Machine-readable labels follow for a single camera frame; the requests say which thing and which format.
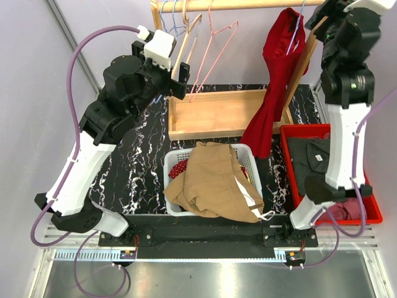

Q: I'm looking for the pink garment in bin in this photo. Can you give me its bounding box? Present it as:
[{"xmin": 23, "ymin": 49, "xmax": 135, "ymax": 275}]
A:
[{"xmin": 319, "ymin": 132, "xmax": 362, "ymax": 221}]

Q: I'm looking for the black marble mat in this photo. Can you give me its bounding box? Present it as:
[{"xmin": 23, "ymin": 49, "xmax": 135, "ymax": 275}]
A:
[{"xmin": 71, "ymin": 83, "xmax": 323, "ymax": 215}]

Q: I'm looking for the wooden clothes rack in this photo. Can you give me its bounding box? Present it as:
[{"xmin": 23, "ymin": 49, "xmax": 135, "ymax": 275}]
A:
[{"xmin": 151, "ymin": 1, "xmax": 319, "ymax": 140}]

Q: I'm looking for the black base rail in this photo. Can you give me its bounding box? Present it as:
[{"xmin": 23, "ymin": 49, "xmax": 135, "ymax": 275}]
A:
[{"xmin": 99, "ymin": 215, "xmax": 318, "ymax": 262}]

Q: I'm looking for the white plastic laundry basket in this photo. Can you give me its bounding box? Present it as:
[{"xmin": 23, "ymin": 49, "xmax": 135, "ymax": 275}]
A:
[{"xmin": 163, "ymin": 143, "xmax": 263, "ymax": 217}]

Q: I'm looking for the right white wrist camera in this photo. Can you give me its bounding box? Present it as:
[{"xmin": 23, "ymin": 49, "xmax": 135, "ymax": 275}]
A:
[{"xmin": 344, "ymin": 0, "xmax": 396, "ymax": 15}]

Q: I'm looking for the red polka dot garment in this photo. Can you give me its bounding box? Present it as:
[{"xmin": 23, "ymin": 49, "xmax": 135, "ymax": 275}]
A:
[{"xmin": 168, "ymin": 159, "xmax": 251, "ymax": 181}]

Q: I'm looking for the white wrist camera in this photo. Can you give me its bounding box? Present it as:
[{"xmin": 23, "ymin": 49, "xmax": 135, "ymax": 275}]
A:
[
  {"xmin": 344, "ymin": 0, "xmax": 396, "ymax": 15},
  {"xmin": 143, "ymin": 30, "xmax": 176, "ymax": 71}
]

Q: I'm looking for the red dress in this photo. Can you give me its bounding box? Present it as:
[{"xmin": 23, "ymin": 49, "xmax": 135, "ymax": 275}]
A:
[{"xmin": 241, "ymin": 7, "xmax": 306, "ymax": 159}]

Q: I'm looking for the light blue wire hanger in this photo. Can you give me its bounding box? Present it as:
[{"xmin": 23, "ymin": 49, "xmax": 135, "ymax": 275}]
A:
[{"xmin": 158, "ymin": 0, "xmax": 170, "ymax": 34}]

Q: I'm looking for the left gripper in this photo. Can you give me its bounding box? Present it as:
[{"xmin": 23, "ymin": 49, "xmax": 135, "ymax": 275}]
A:
[{"xmin": 130, "ymin": 41, "xmax": 190, "ymax": 117}]

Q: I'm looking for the blue hanger of red dress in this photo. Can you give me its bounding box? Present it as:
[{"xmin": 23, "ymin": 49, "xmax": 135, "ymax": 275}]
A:
[{"xmin": 286, "ymin": 0, "xmax": 306, "ymax": 55}]

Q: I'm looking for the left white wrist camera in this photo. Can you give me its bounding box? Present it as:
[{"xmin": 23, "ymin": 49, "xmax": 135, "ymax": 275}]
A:
[{"xmin": 143, "ymin": 30, "xmax": 176, "ymax": 71}]

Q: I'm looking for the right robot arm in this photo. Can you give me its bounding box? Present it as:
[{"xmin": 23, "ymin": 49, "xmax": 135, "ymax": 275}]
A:
[{"xmin": 281, "ymin": 1, "xmax": 395, "ymax": 246}]

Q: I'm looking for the red plastic bin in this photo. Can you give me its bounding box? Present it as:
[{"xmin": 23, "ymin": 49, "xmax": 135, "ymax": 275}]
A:
[{"xmin": 280, "ymin": 124, "xmax": 383, "ymax": 224}]

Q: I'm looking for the tan and white garment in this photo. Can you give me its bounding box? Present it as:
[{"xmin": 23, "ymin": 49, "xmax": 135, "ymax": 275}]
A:
[{"xmin": 164, "ymin": 142, "xmax": 275, "ymax": 223}]

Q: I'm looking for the pink wire hanger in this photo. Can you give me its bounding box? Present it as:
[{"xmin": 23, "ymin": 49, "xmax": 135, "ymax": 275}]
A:
[{"xmin": 189, "ymin": 0, "xmax": 239, "ymax": 102}]

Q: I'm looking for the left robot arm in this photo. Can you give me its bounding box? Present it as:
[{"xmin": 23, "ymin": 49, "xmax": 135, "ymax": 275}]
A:
[{"xmin": 35, "ymin": 38, "xmax": 190, "ymax": 246}]

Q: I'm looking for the dark striped shirt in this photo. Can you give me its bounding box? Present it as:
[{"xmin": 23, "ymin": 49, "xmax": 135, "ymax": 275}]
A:
[{"xmin": 287, "ymin": 137, "xmax": 330, "ymax": 196}]

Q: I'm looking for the beige wooden hanger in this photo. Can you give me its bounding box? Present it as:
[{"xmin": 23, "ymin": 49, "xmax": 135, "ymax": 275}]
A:
[{"xmin": 172, "ymin": 0, "xmax": 202, "ymax": 78}]

